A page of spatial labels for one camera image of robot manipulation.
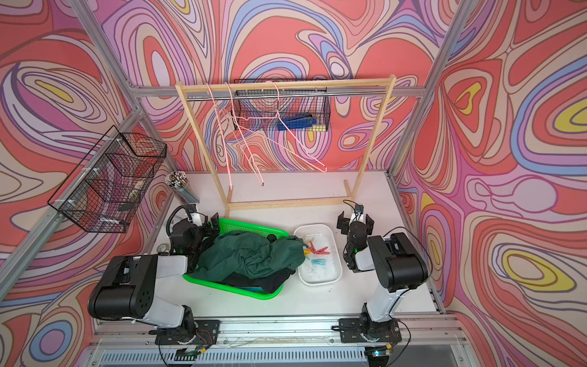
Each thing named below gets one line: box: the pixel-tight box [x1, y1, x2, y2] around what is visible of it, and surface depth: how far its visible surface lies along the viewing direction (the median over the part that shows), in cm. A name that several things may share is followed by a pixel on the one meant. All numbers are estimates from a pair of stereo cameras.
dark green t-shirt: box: [185, 230, 309, 281], surface depth 78 cm
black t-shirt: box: [219, 269, 296, 294], surface depth 76 cm
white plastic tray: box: [293, 223, 343, 286], surface depth 91 cm
